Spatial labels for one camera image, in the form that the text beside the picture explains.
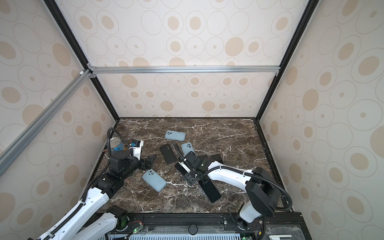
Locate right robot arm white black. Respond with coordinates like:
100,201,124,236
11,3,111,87
173,143,293,230

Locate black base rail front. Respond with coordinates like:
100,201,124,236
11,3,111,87
99,212,311,240

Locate black phone purple edge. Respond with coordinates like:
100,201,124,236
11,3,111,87
181,163,222,203

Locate left black frame post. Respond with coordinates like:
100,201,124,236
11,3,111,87
43,0,120,123

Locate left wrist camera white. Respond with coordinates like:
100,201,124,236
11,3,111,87
130,140,144,160

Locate right black frame post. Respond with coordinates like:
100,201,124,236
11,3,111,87
255,0,319,123

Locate black phone case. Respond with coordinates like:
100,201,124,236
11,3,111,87
160,144,177,165

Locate light blue case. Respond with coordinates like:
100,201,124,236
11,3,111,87
165,131,186,141
142,169,167,192
181,143,196,156

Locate black frame post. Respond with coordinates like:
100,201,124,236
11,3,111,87
255,0,319,123
43,0,120,123

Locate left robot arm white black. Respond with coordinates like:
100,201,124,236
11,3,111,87
39,128,156,240

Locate black phone middle right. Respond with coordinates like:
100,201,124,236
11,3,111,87
210,154,224,164

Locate left diagonal aluminium rail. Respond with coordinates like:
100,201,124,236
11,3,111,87
1,69,91,175

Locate blue tin can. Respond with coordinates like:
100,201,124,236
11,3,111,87
110,137,125,153

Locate horizontal aluminium rail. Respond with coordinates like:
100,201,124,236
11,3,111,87
91,66,280,74

